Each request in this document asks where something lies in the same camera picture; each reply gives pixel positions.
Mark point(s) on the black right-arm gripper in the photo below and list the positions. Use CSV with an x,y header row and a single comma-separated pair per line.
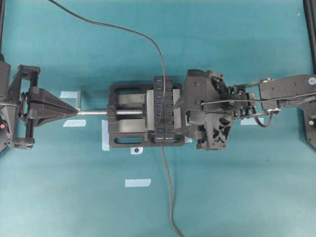
x,y
226,104

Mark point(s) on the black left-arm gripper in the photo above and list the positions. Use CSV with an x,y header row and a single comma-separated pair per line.
x,y
38,96

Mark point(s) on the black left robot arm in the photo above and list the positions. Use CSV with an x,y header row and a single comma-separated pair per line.
x,y
4,87

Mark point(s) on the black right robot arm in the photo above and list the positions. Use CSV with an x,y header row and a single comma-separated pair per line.
x,y
271,95

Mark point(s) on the black multiport USB hub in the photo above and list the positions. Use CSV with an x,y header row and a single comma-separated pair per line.
x,y
163,110

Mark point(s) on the blue tape strip far left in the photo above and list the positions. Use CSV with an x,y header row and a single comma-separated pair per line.
x,y
68,94

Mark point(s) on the blue tape strip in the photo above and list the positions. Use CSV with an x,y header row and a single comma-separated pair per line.
x,y
68,94
75,123
248,121
137,183

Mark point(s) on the blue tape strip left lower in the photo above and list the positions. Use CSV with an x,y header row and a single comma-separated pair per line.
x,y
75,123

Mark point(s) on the black bench vise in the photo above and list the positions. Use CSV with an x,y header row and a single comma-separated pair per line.
x,y
130,115

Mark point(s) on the tape patch with black dot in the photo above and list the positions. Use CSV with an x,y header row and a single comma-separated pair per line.
x,y
136,150

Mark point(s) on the blue tape strip right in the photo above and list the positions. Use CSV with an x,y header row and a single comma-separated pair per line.
x,y
248,121

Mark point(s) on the blue tape under vise left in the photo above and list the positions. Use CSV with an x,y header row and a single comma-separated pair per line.
x,y
105,136

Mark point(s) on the blue tape strip bottom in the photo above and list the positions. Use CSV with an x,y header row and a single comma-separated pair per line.
x,y
137,183

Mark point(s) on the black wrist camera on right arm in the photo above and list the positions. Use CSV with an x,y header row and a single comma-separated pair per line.
x,y
197,90

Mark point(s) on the silver vise crank handle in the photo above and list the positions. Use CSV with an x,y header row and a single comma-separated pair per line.
x,y
87,112

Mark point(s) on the black frame rail left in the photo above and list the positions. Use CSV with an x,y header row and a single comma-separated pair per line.
x,y
2,14

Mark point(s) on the black frame rail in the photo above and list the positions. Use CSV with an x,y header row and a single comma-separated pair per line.
x,y
2,14
310,16

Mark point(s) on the black frame rail right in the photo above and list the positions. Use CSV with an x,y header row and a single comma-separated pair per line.
x,y
310,16

